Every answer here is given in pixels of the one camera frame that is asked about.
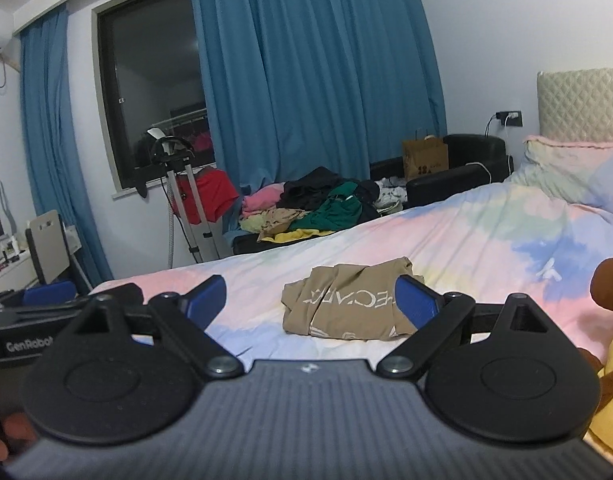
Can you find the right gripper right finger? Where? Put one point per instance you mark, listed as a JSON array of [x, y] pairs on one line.
[[439, 320]]

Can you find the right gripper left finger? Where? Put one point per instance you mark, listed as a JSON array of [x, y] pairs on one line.
[[183, 321]]

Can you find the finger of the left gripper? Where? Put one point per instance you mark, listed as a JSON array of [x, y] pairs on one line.
[[123, 296], [50, 294]]

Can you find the tan brown garment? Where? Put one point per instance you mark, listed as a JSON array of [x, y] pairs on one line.
[[348, 302]]

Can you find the pile of mixed clothes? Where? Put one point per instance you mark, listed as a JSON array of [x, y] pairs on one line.
[[318, 204]]

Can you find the left hand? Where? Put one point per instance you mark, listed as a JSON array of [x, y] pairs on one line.
[[16, 431]]

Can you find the black and white chair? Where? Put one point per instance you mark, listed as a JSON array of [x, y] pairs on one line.
[[53, 248]]

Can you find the white dresser desk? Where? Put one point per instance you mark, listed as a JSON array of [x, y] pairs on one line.
[[18, 275]]

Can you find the blue left curtain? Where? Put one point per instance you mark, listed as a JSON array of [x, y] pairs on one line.
[[52, 157]]

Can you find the blue curtain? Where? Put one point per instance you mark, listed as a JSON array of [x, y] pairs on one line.
[[52, 157], [292, 85]]

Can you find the red garment on tripod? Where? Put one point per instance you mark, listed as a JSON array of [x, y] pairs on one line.
[[217, 194]]

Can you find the silver tripod stand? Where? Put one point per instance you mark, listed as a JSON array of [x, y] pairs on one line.
[[175, 156]]

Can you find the brown paper bag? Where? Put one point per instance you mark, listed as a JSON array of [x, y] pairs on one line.
[[423, 155]]

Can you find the black leather sofa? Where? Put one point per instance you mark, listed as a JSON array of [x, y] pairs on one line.
[[473, 161]]

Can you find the yellow plush toy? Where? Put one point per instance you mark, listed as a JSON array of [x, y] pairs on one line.
[[600, 433]]

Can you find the pastel pillow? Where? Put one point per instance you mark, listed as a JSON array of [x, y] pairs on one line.
[[580, 173]]

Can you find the dark window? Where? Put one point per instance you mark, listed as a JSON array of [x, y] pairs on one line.
[[149, 65]]

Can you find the quilted beige headboard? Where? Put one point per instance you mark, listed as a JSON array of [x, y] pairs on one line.
[[576, 105]]

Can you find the blue right curtain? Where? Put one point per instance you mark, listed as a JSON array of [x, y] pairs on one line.
[[292, 85]]

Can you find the wall power socket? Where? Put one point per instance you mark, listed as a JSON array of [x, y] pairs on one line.
[[510, 118]]

